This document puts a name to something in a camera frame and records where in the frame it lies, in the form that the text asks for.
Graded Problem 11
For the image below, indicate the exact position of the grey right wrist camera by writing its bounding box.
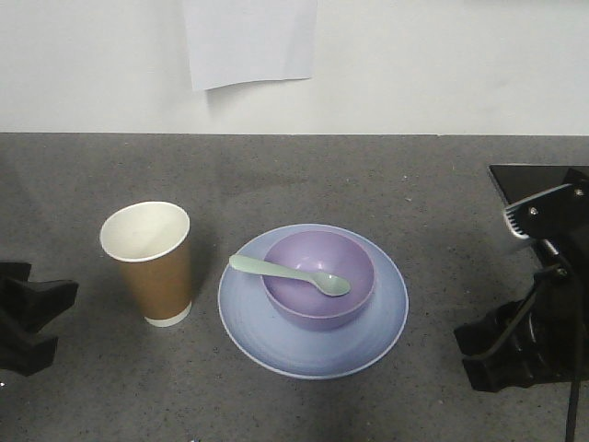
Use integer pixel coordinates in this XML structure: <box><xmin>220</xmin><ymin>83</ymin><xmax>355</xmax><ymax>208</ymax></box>
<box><xmin>502</xmin><ymin>169</ymin><xmax>588</xmax><ymax>239</ymax></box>

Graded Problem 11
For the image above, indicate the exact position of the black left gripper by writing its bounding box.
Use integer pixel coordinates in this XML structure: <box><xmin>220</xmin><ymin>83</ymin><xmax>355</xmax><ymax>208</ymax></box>
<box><xmin>1</xmin><ymin>262</ymin><xmax>79</xmax><ymax>376</ymax></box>

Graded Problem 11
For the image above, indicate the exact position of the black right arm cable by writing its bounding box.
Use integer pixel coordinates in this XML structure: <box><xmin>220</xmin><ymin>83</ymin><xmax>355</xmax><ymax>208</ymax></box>
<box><xmin>459</xmin><ymin>264</ymin><xmax>589</xmax><ymax>442</ymax></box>

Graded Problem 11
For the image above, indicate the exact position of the white paper sheet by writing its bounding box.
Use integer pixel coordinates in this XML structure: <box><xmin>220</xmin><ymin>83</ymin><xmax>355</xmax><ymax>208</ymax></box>
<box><xmin>182</xmin><ymin>0</ymin><xmax>318</xmax><ymax>91</ymax></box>

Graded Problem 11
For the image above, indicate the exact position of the mint green spoon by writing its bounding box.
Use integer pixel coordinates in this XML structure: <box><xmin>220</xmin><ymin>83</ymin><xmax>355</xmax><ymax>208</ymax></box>
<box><xmin>228</xmin><ymin>254</ymin><xmax>352</xmax><ymax>297</ymax></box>

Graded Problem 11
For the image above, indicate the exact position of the brown paper cup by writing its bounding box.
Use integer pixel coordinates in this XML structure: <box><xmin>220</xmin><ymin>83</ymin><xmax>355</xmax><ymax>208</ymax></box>
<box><xmin>99</xmin><ymin>201</ymin><xmax>192</xmax><ymax>328</ymax></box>

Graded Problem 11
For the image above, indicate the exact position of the light blue plate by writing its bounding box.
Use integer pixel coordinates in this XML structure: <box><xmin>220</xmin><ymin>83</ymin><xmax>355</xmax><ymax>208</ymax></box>
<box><xmin>217</xmin><ymin>224</ymin><xmax>409</xmax><ymax>379</ymax></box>

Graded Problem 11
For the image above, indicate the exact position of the lilac plastic bowl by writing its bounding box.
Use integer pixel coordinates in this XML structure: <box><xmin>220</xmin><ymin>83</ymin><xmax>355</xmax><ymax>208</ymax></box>
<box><xmin>261</xmin><ymin>230</ymin><xmax>375</xmax><ymax>331</ymax></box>

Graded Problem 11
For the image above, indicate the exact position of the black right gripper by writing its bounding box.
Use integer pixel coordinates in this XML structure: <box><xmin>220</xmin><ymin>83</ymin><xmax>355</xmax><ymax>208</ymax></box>
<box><xmin>453</xmin><ymin>220</ymin><xmax>589</xmax><ymax>393</ymax></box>

